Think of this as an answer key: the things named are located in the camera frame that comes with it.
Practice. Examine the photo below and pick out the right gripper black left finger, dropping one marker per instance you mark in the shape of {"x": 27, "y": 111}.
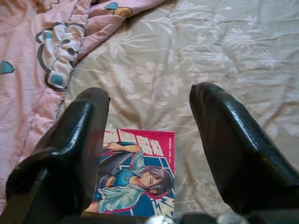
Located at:
{"x": 65, "y": 158}

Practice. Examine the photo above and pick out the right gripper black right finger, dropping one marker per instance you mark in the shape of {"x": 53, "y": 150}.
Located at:
{"x": 238, "y": 149}

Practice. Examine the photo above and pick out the colourful comic book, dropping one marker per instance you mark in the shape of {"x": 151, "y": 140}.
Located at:
{"x": 140, "y": 168}

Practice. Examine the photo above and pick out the pink cartoon print blanket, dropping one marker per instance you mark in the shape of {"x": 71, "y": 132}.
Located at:
{"x": 21, "y": 93}

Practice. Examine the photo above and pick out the bed with beige floral sheet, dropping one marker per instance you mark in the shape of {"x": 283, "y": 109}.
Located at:
{"x": 198, "y": 53}

